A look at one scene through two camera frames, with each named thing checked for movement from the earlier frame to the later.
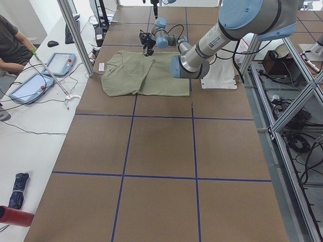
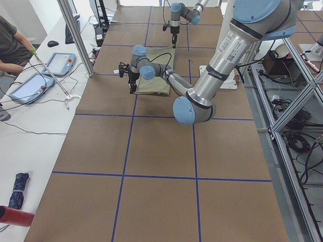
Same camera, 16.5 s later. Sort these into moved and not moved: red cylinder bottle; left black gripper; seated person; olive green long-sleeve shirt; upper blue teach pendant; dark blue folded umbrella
Moved: olive green long-sleeve shirt; left black gripper
Not moved: seated person; red cylinder bottle; upper blue teach pendant; dark blue folded umbrella
